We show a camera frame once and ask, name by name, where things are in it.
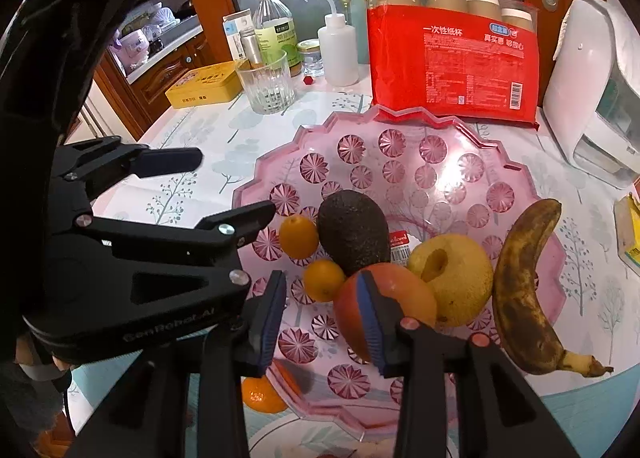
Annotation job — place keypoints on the small orange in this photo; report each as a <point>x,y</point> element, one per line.
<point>325,280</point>
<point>260,395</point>
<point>298,236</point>

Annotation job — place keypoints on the white squeeze bottle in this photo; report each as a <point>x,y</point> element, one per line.
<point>337,53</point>

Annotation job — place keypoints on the white blue carton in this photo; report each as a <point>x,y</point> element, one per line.
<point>235,33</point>

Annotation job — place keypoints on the yellow white cardboard box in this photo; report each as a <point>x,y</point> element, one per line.
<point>630,238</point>

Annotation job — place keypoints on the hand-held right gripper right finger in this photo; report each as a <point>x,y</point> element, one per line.
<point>372,323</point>

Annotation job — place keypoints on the small glass jar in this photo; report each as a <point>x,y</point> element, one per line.
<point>311,60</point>

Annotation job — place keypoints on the dark green avocado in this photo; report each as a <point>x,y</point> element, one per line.
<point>350,233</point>

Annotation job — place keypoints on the pink plastic fruit bowl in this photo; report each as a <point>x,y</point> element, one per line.
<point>400,173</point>

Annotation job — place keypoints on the red yellow apple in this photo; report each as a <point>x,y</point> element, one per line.
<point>417,300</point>

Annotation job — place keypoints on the clear glass tumbler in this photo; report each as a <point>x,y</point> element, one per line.
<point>267,88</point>

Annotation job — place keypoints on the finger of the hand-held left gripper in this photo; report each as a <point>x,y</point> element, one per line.
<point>170,161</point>
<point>235,225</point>

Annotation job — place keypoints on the clear bottle green label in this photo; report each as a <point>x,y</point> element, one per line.
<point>272,18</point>

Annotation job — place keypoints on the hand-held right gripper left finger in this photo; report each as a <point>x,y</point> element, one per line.
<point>267,323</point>

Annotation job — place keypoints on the small metal can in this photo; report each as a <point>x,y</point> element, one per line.
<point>250,48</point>

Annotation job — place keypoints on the white countertop appliance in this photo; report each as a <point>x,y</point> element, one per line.
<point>575,113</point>

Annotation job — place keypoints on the red paper cup package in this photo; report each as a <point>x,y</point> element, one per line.
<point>450,78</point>

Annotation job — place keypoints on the overripe brown banana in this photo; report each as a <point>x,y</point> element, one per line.
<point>520,288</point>

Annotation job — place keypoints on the yellow pear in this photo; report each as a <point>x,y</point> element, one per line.
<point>465,283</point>

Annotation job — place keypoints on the yellow tin box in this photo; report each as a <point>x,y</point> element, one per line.
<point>200,85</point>

